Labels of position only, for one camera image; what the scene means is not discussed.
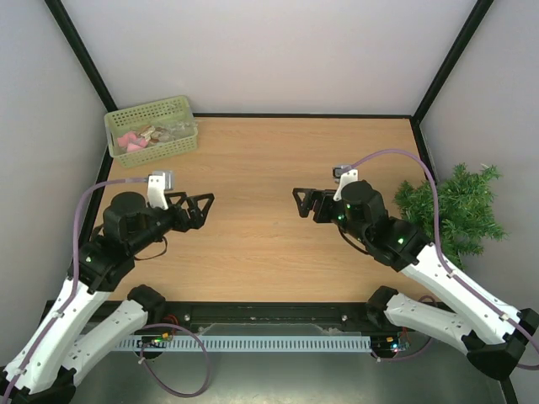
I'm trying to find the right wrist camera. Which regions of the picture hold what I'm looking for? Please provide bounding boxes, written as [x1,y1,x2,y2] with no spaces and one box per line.
[333,165,359,201]

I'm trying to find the pink ornaments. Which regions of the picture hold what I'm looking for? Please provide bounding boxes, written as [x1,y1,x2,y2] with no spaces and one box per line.
[117,131,148,153]

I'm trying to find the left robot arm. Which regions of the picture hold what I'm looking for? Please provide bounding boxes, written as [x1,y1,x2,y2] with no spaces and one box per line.
[1,192,215,403]

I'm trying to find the green plastic basket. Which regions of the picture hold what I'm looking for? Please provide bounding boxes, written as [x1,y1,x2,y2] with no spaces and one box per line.
[104,95,198,168]

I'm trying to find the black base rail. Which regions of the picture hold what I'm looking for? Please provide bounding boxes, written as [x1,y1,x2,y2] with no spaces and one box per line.
[41,299,489,333]

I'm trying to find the small green christmas tree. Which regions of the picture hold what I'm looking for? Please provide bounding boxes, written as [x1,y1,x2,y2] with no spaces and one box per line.
[394,163,507,269]

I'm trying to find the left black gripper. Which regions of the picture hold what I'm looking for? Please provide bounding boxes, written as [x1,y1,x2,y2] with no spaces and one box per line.
[130,191,216,254]

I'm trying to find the purple loop cable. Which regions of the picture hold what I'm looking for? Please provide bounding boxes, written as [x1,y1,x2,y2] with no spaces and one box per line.
[136,323,211,397]

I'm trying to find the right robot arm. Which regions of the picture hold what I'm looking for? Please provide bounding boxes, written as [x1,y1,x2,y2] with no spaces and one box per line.
[292,180,538,381]

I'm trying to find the brown gingerbread ornament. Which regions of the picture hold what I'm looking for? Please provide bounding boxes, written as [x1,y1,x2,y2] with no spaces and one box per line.
[138,125,170,146]

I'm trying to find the white slotted cable duct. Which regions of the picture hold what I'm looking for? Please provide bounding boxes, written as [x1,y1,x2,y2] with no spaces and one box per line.
[113,335,371,353]

